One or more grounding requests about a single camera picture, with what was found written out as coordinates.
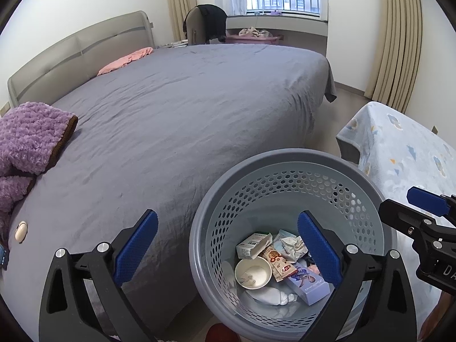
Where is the purple cardboard box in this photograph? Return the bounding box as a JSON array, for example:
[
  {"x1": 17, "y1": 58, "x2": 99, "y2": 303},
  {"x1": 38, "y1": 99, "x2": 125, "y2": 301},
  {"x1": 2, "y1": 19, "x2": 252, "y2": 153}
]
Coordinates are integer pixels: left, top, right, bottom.
[{"x1": 285, "y1": 265, "x2": 331, "y2": 306}]

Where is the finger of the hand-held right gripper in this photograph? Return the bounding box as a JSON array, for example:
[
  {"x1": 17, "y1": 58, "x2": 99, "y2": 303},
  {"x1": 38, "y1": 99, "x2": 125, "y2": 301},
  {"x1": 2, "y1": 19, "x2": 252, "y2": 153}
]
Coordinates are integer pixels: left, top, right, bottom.
[
  {"x1": 407, "y1": 186, "x2": 456, "y2": 219},
  {"x1": 378, "y1": 199, "x2": 444, "y2": 245}
]

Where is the white paper cup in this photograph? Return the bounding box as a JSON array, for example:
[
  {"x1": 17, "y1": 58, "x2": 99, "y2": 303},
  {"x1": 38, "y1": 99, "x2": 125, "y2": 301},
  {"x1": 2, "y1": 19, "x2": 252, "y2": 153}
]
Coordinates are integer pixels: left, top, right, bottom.
[{"x1": 234, "y1": 256, "x2": 273, "y2": 290}]

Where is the bed with grey sheet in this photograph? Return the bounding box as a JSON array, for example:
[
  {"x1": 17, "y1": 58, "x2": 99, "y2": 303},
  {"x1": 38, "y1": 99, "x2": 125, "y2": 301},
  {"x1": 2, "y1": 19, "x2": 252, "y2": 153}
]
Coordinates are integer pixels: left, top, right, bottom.
[{"x1": 7, "y1": 44, "x2": 337, "y2": 339}]

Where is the pink cloth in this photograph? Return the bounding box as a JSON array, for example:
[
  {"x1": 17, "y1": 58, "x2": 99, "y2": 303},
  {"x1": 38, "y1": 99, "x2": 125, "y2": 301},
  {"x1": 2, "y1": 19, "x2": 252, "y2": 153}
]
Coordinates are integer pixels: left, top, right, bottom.
[{"x1": 97, "y1": 47, "x2": 154, "y2": 76}]

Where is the beige curtain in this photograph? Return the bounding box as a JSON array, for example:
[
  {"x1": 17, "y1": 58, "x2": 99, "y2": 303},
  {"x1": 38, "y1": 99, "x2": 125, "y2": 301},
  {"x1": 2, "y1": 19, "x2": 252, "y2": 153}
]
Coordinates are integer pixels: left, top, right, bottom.
[
  {"x1": 164, "y1": 0, "x2": 197, "y2": 41},
  {"x1": 363, "y1": 0, "x2": 423, "y2": 115}
]

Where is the white and green carton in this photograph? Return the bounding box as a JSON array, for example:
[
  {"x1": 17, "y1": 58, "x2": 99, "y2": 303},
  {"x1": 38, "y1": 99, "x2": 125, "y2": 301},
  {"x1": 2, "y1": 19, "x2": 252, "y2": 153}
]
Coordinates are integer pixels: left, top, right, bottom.
[{"x1": 236, "y1": 232, "x2": 273, "y2": 260}]

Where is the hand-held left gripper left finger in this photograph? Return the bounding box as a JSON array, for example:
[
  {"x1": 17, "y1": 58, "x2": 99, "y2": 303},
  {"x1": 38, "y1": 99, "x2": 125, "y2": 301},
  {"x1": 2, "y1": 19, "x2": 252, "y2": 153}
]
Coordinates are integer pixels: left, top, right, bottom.
[{"x1": 38, "y1": 209, "x2": 159, "y2": 342}]

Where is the grey-blue perforated waste basket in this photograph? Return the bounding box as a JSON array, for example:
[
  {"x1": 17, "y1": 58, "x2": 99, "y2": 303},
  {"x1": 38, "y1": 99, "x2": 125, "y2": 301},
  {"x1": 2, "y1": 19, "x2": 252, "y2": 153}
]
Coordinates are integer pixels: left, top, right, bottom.
[{"x1": 189, "y1": 148, "x2": 399, "y2": 341}]

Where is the purple fuzzy blanket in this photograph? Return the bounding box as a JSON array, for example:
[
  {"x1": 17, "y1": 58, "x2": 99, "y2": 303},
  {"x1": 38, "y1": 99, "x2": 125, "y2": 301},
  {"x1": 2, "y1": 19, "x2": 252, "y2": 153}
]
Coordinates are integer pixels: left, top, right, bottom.
[{"x1": 0, "y1": 101, "x2": 79, "y2": 223}]

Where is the grey bed headboard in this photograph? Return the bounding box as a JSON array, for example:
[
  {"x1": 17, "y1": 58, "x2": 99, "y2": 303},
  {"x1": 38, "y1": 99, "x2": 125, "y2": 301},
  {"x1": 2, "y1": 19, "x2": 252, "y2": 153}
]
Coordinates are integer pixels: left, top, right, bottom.
[{"x1": 8, "y1": 11, "x2": 154, "y2": 109}]

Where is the white window ledge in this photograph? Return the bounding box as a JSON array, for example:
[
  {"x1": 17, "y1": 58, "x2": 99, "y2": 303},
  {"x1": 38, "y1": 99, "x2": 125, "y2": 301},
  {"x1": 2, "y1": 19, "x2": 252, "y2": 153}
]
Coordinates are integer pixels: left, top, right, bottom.
[{"x1": 225, "y1": 10, "x2": 328, "y2": 56}]

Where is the white paper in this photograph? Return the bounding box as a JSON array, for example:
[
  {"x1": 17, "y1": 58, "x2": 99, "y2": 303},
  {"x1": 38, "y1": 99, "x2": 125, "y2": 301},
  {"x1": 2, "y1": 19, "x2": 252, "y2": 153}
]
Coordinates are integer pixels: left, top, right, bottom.
[{"x1": 272, "y1": 230, "x2": 307, "y2": 262}]

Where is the dark red round object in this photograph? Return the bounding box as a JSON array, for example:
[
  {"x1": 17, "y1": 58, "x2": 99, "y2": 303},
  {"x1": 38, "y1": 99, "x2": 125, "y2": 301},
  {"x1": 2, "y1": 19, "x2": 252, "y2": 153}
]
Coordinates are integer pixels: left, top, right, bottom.
[{"x1": 206, "y1": 323, "x2": 240, "y2": 342}]

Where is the white tissue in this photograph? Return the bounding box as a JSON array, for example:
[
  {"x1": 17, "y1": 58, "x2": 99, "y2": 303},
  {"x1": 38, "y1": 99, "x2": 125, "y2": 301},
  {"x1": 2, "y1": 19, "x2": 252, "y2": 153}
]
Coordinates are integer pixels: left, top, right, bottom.
[{"x1": 246, "y1": 287, "x2": 298, "y2": 307}]

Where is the pink plastic basin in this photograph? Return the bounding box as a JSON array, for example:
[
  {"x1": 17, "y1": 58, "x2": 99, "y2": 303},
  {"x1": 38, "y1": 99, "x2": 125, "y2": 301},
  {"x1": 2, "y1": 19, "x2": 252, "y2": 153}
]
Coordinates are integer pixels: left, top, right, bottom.
[{"x1": 224, "y1": 35, "x2": 285, "y2": 46}]

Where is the black garment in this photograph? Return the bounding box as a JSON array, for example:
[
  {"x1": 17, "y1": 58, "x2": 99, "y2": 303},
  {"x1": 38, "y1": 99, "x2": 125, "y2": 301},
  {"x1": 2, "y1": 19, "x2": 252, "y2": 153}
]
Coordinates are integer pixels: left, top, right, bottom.
[{"x1": 182, "y1": 4, "x2": 228, "y2": 43}]

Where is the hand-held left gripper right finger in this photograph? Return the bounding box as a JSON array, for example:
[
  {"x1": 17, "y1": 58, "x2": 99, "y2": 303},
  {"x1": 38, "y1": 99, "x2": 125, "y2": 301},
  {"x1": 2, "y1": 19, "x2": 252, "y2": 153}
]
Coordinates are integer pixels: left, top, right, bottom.
[{"x1": 297, "y1": 210, "x2": 417, "y2": 342}]

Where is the red and white snack packet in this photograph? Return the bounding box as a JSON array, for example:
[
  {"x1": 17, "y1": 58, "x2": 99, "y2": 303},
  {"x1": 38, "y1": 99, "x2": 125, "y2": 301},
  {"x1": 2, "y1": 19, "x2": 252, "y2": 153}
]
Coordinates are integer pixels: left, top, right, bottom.
[{"x1": 259, "y1": 244, "x2": 298, "y2": 283}]

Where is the beige chair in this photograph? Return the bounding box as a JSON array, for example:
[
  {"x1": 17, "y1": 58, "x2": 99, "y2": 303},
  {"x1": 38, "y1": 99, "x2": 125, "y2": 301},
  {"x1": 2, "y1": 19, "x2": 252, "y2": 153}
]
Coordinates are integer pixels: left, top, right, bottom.
[{"x1": 185, "y1": 7, "x2": 211, "y2": 45}]

